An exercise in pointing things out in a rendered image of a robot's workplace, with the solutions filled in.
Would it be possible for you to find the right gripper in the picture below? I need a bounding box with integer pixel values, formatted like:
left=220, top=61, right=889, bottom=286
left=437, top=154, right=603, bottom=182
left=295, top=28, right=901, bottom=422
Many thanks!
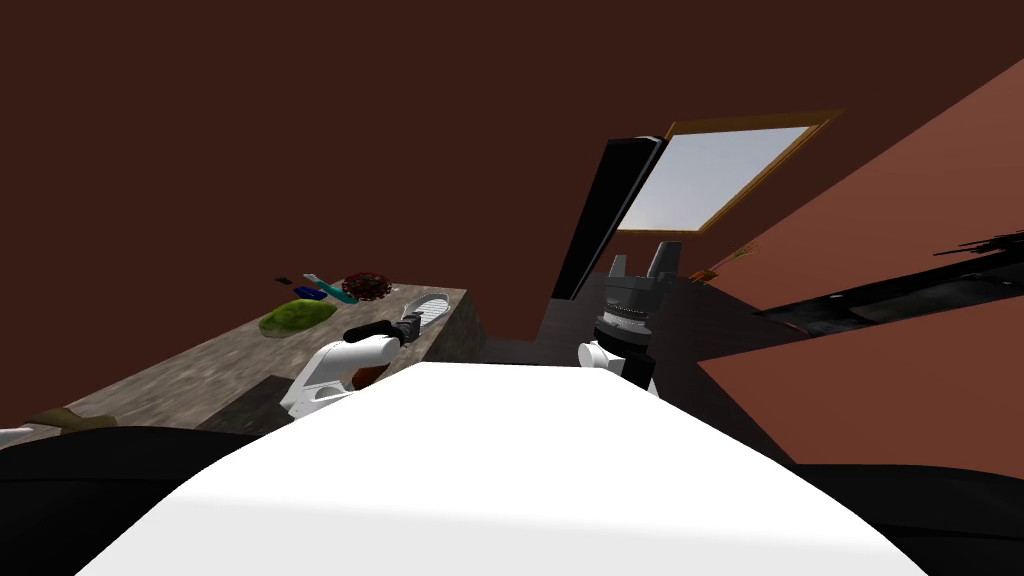
left=602, top=241, right=684, bottom=309

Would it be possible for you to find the white oval dish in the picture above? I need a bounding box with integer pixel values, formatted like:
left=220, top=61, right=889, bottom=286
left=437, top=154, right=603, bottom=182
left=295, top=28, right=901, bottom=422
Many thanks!
left=402, top=292, right=453, bottom=329

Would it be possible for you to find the dark red round object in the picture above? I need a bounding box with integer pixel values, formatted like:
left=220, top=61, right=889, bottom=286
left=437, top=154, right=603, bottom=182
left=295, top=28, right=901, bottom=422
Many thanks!
left=341, top=271, right=394, bottom=303

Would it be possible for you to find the black door leaf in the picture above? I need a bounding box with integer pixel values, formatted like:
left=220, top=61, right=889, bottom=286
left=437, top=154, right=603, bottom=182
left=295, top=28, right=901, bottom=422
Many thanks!
left=551, top=135, right=670, bottom=302

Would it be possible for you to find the teal long object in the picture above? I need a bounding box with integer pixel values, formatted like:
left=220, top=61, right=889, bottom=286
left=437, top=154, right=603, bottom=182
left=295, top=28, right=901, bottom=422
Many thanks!
left=302, top=273, right=359, bottom=306

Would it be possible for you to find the gold framed window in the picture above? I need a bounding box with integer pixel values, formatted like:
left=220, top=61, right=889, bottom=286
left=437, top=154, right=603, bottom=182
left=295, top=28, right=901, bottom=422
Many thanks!
left=614, top=109, right=847, bottom=238

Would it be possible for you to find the green leafy vegetable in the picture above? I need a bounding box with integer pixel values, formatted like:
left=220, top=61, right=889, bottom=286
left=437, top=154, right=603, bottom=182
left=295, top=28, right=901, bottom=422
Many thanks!
left=258, top=299, right=339, bottom=339

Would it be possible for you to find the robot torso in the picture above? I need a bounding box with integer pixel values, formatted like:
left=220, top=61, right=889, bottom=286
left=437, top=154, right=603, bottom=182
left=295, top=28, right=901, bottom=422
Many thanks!
left=75, top=361, right=929, bottom=576

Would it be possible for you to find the olive flat object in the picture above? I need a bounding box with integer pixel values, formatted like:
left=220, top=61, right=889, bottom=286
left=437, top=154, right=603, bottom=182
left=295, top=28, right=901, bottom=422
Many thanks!
left=26, top=407, right=119, bottom=438

